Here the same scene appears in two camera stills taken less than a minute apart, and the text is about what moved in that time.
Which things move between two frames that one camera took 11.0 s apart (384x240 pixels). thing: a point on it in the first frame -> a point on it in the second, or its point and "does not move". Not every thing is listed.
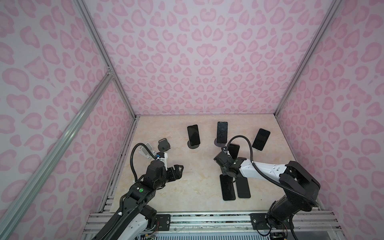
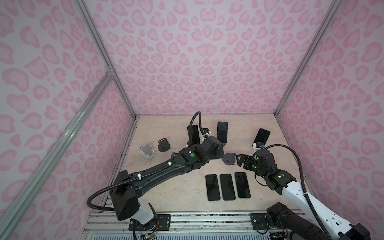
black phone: x=222 y=132 does not move
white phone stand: x=144 y=152 does not move
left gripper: x=178 y=173 -> x=217 y=155
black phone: x=227 y=187 does not move
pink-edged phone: x=233 y=149 -> x=212 y=187
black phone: x=243 y=189 does not move
